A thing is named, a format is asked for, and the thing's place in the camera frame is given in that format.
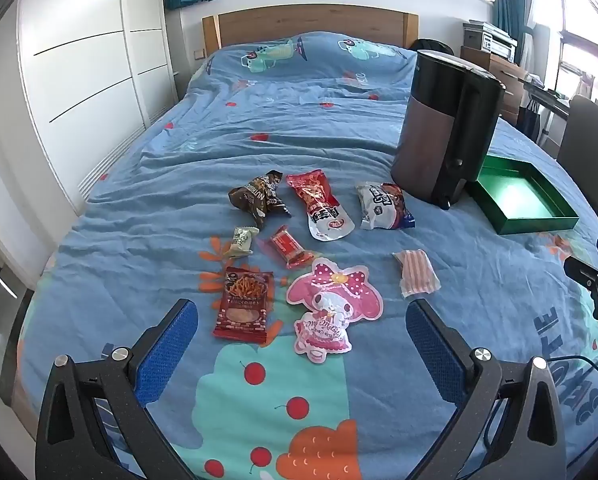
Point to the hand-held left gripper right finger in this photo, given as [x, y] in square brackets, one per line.
[434, 350]

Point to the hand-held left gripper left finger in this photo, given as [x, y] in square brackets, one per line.
[169, 350]

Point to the pink striped snack packet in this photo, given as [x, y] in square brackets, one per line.
[416, 272]

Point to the dark red pretzel packet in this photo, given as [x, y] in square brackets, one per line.
[244, 305]

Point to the green tray box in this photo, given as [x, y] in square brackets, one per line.
[519, 195]

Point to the pink character snack pouch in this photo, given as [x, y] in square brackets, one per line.
[329, 310]

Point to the small pale green candy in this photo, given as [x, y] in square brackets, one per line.
[241, 240]

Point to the white wafer packet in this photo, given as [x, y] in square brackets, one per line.
[379, 205]

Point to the small red candy packet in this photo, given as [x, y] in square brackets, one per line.
[286, 246]

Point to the brown chocolate packet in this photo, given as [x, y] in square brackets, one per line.
[259, 197]

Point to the red and white snack pouch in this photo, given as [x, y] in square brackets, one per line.
[314, 200]

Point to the dark grey office chair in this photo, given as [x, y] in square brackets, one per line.
[589, 130]

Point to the dark blue bag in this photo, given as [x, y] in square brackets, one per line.
[529, 117]

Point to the grey desk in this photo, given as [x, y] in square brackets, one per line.
[549, 95]

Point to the blue printed bedsheet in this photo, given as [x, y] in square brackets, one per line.
[179, 170]

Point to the wooden drawer cabinet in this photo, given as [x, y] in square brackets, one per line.
[504, 80]

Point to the black and brown electric kettle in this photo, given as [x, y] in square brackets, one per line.
[429, 135]

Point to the grey printer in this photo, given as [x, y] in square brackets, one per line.
[491, 37]

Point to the black backpack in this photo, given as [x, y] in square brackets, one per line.
[431, 46]

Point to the white wardrobe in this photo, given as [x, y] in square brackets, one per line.
[79, 60]

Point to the blue printed pillow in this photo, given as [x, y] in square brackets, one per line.
[319, 60]

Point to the wooden headboard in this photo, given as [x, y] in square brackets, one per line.
[309, 22]

